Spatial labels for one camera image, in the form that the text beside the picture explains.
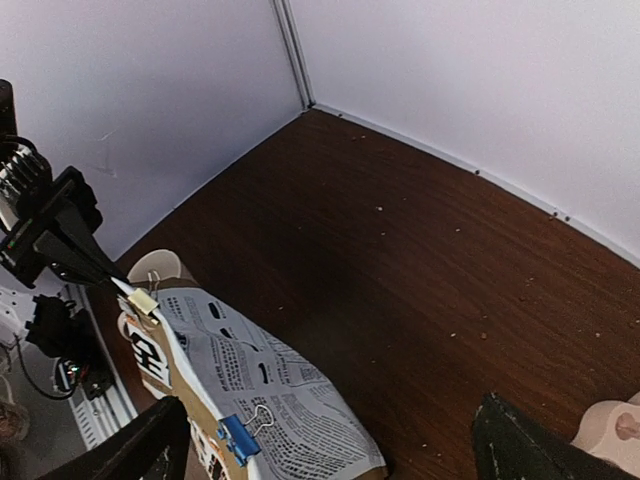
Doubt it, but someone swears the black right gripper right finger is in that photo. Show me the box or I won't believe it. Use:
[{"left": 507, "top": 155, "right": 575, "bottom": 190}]
[{"left": 471, "top": 392, "right": 634, "bottom": 480}]

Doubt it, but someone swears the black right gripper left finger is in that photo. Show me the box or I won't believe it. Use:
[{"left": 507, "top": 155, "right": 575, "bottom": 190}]
[{"left": 47, "top": 396, "right": 190, "bottom": 479}]

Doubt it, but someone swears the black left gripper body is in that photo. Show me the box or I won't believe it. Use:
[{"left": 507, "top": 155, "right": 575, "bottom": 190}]
[{"left": 1, "top": 167, "right": 103, "bottom": 288}]

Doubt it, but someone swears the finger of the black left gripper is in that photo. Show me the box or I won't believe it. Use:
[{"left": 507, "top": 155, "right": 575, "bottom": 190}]
[{"left": 33, "top": 209, "right": 125, "bottom": 286}]

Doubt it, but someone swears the blue binder clip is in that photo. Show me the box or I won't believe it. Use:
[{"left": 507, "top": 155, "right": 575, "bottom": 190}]
[{"left": 216, "top": 404, "right": 275, "bottom": 467}]

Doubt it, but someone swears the yellow binder clip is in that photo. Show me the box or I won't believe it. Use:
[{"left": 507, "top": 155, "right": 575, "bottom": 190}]
[{"left": 128, "top": 269, "right": 161, "bottom": 316}]

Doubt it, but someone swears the dog food bag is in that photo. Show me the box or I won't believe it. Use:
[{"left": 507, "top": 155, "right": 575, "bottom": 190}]
[{"left": 116, "top": 278, "right": 388, "bottom": 479}]

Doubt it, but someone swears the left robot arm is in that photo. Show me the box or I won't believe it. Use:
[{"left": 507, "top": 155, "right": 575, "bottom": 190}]
[{"left": 1, "top": 80, "right": 125, "bottom": 289}]

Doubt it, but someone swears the pink double pet bowl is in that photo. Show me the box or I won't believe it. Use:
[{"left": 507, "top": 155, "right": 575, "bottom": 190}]
[{"left": 571, "top": 393, "right": 639, "bottom": 477}]

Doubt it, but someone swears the cream ceramic mug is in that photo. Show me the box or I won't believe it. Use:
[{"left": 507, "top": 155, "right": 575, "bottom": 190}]
[{"left": 127, "top": 249, "right": 184, "bottom": 283}]

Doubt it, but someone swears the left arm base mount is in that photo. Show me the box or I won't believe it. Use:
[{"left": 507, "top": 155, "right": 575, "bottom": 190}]
[{"left": 26, "top": 295, "right": 111, "bottom": 401}]

